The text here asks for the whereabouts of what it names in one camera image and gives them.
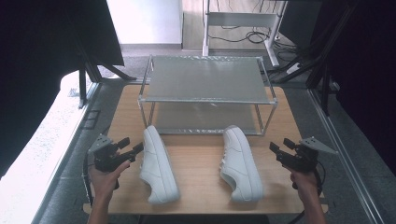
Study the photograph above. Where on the dark floor socket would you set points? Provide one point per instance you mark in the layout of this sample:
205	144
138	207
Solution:
91	119

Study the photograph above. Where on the aluminium floor rail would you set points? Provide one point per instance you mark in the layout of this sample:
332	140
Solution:
67	149
345	149

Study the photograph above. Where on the grey two-tier shoe rack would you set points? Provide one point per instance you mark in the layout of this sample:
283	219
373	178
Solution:
205	77

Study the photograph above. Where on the white power strip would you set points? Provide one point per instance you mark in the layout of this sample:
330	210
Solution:
293	68

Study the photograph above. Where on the person's left hand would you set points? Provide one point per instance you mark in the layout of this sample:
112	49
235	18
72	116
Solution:
106	182

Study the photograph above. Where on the black curtain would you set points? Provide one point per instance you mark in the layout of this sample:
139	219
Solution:
31	62
364	77

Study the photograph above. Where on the white sneaker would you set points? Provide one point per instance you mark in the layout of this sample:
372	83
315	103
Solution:
157	168
241	168

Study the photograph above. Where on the white speckled board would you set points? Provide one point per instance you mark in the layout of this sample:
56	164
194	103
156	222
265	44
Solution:
34	161

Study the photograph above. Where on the black metal stand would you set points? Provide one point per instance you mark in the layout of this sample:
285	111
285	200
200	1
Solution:
325	90
82	87

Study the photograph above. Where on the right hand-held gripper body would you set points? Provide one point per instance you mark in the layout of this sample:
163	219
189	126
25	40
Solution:
300	158

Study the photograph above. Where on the white desk frame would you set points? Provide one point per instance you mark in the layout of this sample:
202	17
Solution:
239	19

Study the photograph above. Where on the person's right hand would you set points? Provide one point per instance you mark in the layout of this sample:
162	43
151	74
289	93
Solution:
303	185

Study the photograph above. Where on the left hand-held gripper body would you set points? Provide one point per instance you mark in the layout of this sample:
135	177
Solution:
107	157

